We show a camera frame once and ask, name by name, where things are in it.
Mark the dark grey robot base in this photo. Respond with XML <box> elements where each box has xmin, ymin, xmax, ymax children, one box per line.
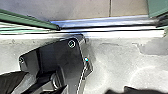
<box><xmin>18</xmin><ymin>34</ymin><xmax>95</xmax><ymax>94</ymax></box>

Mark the silver metal door threshold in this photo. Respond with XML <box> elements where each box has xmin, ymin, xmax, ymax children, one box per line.
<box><xmin>0</xmin><ymin>15</ymin><xmax>168</xmax><ymax>40</ymax></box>

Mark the green framed glass door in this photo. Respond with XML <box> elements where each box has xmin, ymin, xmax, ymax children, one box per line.
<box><xmin>146</xmin><ymin>0</ymin><xmax>168</xmax><ymax>20</ymax></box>

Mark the green lit round button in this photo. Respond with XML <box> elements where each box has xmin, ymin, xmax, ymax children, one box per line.
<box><xmin>83</xmin><ymin>57</ymin><xmax>91</xmax><ymax>64</ymax></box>

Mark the round silver base bolt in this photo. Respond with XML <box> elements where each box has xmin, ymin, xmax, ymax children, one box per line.
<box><xmin>67</xmin><ymin>39</ymin><xmax>76</xmax><ymax>48</ymax></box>

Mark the green framed glass wall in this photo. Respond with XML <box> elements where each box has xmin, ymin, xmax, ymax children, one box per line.
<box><xmin>0</xmin><ymin>7</ymin><xmax>63</xmax><ymax>32</ymax></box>

